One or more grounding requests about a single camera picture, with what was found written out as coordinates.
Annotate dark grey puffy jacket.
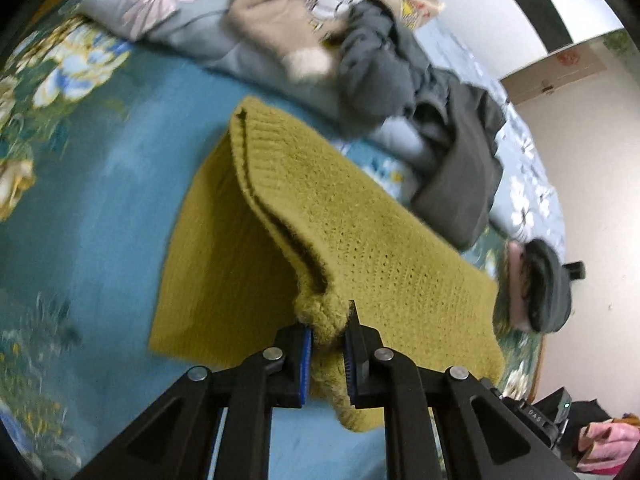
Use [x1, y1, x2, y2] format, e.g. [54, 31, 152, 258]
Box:
[336, 0, 453, 138]

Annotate wooden door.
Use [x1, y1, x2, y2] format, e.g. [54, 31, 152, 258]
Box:
[500, 42, 622, 107]

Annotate black ceiling beam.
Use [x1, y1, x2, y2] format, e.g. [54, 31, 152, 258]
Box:
[515, 0, 574, 56]

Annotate beige printed fleece garment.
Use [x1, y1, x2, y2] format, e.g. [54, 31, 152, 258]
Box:
[222, 0, 446, 85]

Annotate mustard yellow knitted sweater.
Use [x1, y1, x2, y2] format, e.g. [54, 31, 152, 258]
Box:
[149, 96, 506, 433]

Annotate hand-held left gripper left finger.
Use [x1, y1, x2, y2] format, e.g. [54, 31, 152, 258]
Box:
[72, 323, 315, 480]

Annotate blue floral bed sheet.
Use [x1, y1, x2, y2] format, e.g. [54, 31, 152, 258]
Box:
[0, 14, 547, 480]

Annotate grey cap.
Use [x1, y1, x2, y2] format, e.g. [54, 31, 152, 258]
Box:
[520, 238, 574, 334]

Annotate pink padded garment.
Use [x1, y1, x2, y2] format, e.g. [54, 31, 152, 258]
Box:
[575, 412, 640, 474]

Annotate grey-blue floral quilt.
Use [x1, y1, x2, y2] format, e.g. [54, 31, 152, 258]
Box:
[80, 0, 567, 242]

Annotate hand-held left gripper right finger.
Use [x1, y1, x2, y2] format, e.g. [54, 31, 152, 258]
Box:
[342, 300, 582, 480]

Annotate dark grey pants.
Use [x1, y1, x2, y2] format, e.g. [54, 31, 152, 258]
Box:
[410, 67, 509, 252]

